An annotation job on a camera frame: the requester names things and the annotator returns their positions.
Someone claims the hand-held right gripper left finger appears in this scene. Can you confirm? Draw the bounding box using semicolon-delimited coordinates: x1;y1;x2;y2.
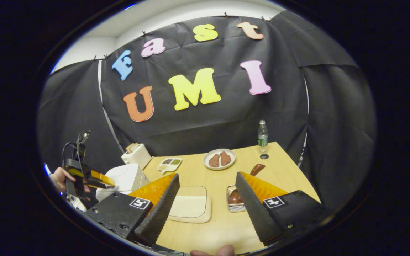
84;173;180;247

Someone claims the clear green label bottle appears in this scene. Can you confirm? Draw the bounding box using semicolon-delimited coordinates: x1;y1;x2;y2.
257;120;269;147

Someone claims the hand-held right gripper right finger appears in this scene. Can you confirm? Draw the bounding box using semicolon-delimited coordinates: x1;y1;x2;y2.
235;172;325;246

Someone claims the metal mesh chopstick holder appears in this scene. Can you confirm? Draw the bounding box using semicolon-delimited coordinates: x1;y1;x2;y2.
226;185;247;213

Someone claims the black backdrop cloth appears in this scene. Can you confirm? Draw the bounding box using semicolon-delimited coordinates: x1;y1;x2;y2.
38;10;377;214

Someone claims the white divided sauce dish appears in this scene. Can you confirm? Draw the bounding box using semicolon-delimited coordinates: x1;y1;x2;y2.
157;158;183;175

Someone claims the brown wooden spoon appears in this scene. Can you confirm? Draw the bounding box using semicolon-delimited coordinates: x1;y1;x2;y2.
228;164;266;205

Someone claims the round white plate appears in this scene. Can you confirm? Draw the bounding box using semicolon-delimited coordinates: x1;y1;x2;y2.
203;148;236;170

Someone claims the white rice cooker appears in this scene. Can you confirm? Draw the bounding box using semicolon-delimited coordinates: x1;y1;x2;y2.
96;163;150;202

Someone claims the clear plastic rice container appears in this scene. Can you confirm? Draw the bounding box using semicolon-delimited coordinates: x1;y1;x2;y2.
168;186;212;224

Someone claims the white toaster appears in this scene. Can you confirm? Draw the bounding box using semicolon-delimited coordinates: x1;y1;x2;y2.
121;143;153;170

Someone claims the white uncooked rice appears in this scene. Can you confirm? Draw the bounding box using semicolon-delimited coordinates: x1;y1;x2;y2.
171;196;207;218

